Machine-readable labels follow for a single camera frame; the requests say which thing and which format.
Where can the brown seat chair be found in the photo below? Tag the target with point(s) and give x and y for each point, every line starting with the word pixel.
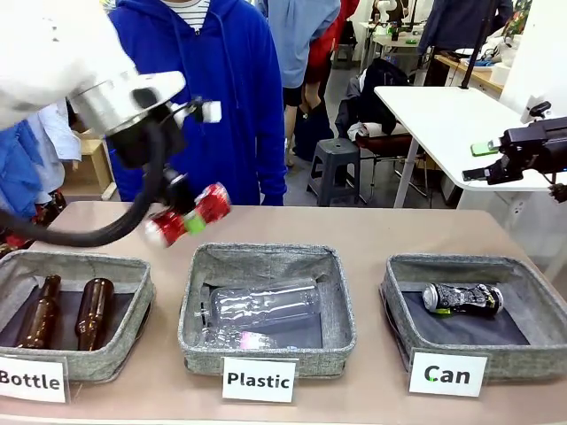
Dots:
pixel 394 146

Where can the white Can label card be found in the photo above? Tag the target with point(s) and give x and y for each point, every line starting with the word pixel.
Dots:
pixel 447 375

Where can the person in light blue shirt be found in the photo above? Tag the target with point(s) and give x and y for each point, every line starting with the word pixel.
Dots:
pixel 305 40

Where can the person in red top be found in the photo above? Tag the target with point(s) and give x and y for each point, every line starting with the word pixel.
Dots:
pixel 323 53

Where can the black vertical pole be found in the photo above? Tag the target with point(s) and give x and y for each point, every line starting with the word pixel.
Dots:
pixel 473 44

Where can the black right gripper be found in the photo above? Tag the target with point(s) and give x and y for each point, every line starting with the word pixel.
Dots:
pixel 538 148

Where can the wooden shelf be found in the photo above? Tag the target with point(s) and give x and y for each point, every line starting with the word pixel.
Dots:
pixel 95 168

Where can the blue-sleeved left forearm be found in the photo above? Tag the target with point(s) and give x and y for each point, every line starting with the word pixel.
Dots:
pixel 272 177

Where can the grey fabric basket labelled Plastic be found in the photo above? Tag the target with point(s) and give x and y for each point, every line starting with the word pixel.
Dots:
pixel 266 360

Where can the red floral cloth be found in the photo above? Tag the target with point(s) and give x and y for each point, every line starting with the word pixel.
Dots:
pixel 44 208

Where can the person in blue hoodie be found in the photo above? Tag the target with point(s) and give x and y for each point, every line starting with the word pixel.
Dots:
pixel 239 88

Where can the hanging navy jacket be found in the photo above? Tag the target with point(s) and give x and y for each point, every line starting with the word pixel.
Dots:
pixel 460 24

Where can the grey fabric basket labelled Bottle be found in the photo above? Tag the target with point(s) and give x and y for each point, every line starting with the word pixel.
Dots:
pixel 80 360

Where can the hanging blue cloth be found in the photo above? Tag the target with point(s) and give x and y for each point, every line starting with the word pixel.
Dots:
pixel 17 177

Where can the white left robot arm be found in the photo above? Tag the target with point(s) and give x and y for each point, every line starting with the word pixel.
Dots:
pixel 57 48

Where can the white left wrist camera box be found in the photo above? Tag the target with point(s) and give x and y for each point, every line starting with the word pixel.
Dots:
pixel 212 112

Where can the brown glass bottle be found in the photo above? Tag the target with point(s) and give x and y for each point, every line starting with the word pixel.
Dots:
pixel 40 314
pixel 95 312

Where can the white Bottle label card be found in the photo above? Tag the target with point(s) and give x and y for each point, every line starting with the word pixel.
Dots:
pixel 31 380

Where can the crushed black silver can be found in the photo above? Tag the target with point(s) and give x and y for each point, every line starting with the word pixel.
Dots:
pixel 465 299

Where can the grey fabric basket labelled Can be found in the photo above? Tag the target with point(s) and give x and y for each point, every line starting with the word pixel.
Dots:
pixel 518 360

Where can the white background table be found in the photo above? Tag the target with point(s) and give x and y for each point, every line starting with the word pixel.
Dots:
pixel 443 128

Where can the crushed bottle with blue cap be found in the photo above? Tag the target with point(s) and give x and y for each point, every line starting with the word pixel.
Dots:
pixel 248 340

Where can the grey plastic stool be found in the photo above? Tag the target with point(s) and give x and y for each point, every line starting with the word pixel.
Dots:
pixel 334 168

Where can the crushed red can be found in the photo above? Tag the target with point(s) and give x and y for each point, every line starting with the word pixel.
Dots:
pixel 212 203

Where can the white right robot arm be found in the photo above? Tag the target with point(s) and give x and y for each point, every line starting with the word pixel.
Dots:
pixel 542 53

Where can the large clear plastic bottle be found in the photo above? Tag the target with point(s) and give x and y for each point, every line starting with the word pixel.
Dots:
pixel 266 303

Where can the wooden background desk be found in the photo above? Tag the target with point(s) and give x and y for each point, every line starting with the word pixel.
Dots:
pixel 478 73

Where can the hanging white coat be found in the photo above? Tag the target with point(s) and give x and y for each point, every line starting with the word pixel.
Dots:
pixel 57 133

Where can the white Plastic label card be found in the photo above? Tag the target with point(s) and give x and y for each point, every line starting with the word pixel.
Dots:
pixel 259 380

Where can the black jacket on chair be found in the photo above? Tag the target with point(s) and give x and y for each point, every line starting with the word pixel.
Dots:
pixel 376 93

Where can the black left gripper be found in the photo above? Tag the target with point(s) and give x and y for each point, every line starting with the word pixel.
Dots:
pixel 133 148

